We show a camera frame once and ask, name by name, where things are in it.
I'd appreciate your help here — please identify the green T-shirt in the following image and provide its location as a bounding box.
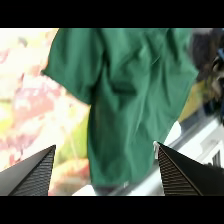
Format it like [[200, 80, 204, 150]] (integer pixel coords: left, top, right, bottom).
[[41, 28, 200, 194]]

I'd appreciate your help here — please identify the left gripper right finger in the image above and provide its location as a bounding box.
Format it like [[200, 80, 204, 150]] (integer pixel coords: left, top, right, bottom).
[[156, 141, 224, 197]]

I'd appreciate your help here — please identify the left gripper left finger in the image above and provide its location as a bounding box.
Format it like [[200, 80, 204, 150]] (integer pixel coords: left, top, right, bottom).
[[0, 144, 57, 197]]

